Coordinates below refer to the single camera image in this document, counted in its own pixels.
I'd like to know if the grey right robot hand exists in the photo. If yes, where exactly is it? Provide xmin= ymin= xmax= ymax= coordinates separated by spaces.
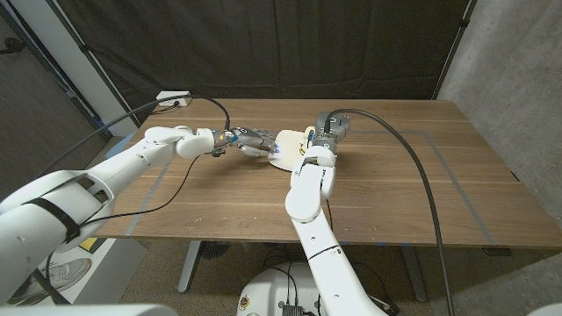
xmin=309 ymin=110 xmax=352 ymax=154

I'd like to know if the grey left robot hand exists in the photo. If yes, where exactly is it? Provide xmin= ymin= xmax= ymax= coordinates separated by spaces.
xmin=212 ymin=126 xmax=280 ymax=159

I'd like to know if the white square plate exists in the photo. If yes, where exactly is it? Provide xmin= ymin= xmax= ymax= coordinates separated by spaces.
xmin=267 ymin=129 xmax=311 ymax=173

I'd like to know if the white power strip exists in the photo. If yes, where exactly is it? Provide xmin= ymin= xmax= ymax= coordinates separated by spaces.
xmin=155 ymin=90 xmax=193 ymax=108

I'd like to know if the black backdrop curtain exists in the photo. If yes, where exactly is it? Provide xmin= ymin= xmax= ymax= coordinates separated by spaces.
xmin=46 ymin=0 xmax=478 ymax=125

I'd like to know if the round black floor fan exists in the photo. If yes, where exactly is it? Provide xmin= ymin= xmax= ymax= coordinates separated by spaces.
xmin=198 ymin=241 xmax=231 ymax=261

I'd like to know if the light blue floor object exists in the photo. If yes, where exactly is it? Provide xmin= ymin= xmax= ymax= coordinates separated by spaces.
xmin=104 ymin=132 xmax=135 ymax=164

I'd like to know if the grey table leg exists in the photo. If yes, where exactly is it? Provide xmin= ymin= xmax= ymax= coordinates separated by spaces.
xmin=176 ymin=240 xmax=204 ymax=295
xmin=400 ymin=245 xmax=429 ymax=304

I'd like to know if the black backdrop stand pole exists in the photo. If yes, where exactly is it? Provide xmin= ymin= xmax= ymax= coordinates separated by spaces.
xmin=431 ymin=0 xmax=478 ymax=101
xmin=45 ymin=0 xmax=142 ymax=129

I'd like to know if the white robot torso base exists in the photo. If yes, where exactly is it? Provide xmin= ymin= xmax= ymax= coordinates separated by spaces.
xmin=236 ymin=261 xmax=365 ymax=316

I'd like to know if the black power adapter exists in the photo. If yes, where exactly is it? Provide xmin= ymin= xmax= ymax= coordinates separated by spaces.
xmin=375 ymin=298 xmax=401 ymax=316

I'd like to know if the white floor board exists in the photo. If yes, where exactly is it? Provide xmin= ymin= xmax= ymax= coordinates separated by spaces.
xmin=38 ymin=238 xmax=148 ymax=307

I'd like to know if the grey sneaker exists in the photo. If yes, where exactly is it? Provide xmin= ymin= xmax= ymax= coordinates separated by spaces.
xmin=5 ymin=257 xmax=93 ymax=307

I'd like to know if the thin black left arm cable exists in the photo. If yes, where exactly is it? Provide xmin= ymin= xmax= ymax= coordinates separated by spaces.
xmin=80 ymin=154 xmax=198 ymax=228

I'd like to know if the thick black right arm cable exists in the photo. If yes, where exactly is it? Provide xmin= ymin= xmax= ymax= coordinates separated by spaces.
xmin=324 ymin=107 xmax=456 ymax=316

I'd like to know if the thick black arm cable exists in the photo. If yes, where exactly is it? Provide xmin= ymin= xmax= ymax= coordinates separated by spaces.
xmin=38 ymin=93 xmax=232 ymax=177
xmin=324 ymin=107 xmax=456 ymax=316

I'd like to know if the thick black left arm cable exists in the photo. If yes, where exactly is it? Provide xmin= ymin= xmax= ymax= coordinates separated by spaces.
xmin=38 ymin=93 xmax=232 ymax=177

